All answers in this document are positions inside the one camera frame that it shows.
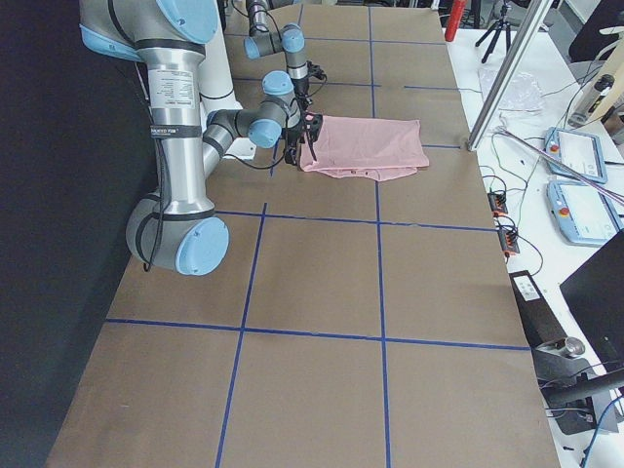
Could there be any clear plastic bag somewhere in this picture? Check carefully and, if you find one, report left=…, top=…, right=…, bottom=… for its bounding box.
left=478, top=67, right=544, bottom=112

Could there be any black camera tripod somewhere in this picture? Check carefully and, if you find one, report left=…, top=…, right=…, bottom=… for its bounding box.
left=475, top=0, right=512, bottom=63

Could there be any red fire extinguisher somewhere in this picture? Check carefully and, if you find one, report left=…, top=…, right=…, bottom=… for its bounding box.
left=445, top=0, right=467, bottom=42

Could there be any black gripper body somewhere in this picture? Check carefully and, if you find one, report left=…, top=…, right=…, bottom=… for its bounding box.
left=284, top=112, right=323, bottom=156
left=293, top=61, right=326, bottom=112

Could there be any brown paper table cover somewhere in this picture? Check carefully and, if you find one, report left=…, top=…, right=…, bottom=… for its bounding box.
left=47, top=5, right=559, bottom=467

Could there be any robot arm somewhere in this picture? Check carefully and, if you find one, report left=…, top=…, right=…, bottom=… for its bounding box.
left=80, top=1, right=325, bottom=276
left=244, top=0, right=327, bottom=110

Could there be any far blue teach pendant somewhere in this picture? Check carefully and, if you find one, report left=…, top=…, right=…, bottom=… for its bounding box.
left=544, top=127, right=608, bottom=184

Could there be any blue teach pendant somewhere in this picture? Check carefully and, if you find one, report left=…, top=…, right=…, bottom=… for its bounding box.
left=544, top=127, right=608, bottom=184
left=546, top=180, right=623, bottom=247

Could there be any pink Snoopy t-shirt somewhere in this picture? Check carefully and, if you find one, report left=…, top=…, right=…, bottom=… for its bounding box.
left=299, top=116, right=430, bottom=181

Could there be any black monitor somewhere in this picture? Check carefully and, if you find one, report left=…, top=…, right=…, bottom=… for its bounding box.
left=560, top=232, right=624, bottom=371

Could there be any black box with label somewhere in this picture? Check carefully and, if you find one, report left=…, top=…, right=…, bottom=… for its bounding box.
left=509, top=270, right=567, bottom=348

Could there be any near blue teach pendant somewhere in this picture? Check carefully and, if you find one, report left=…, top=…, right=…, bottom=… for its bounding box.
left=546, top=180, right=623, bottom=247

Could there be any aluminium frame post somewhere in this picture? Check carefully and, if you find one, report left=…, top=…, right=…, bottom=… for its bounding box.
left=466, top=0, right=552, bottom=151

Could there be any orange black connector strip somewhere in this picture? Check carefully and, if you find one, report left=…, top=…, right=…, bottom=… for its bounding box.
left=487, top=190, right=508, bottom=217

